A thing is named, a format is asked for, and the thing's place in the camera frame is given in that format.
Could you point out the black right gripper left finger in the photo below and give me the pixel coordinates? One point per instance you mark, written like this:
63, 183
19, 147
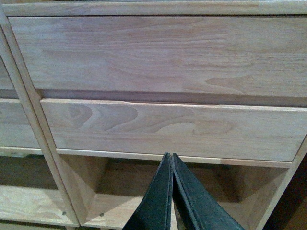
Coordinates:
154, 211

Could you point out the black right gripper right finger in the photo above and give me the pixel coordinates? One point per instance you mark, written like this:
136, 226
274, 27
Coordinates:
197, 208

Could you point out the left wooden shelf cabinet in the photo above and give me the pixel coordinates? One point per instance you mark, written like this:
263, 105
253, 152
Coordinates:
31, 189

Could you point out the wooden shelf cabinet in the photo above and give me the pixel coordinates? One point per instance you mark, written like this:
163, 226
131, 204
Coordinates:
105, 188
31, 189

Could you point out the right wooden shelf cabinet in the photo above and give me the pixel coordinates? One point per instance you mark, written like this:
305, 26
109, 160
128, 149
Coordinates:
105, 188

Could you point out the right cabinet lower drawer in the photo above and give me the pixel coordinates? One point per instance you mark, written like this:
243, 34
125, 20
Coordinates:
214, 131

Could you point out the cabinet drawer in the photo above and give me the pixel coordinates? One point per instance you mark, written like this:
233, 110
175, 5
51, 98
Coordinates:
7, 89
214, 131
254, 56
15, 129

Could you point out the right cabinet upper drawer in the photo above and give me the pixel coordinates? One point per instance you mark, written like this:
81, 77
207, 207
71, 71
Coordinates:
254, 56

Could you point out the left cabinet lower drawer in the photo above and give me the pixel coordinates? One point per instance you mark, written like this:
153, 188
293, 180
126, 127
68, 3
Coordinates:
15, 129

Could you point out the left cabinet upper drawer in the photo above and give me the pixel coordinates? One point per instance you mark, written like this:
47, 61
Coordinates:
7, 89

